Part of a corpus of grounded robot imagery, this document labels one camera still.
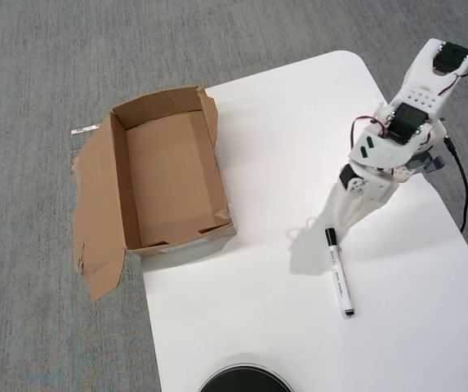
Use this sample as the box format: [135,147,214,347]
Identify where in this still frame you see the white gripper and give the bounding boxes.
[323,162,399,238]

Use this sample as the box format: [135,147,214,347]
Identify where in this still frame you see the black power cable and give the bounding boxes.
[443,136,468,234]

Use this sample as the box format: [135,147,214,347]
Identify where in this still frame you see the black round disc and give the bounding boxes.
[198,353,296,392]

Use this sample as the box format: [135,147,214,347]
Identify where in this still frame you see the open brown cardboard box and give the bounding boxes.
[69,84,238,303]

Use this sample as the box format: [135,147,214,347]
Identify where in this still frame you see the white marker pen black cap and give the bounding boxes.
[323,227,357,320]

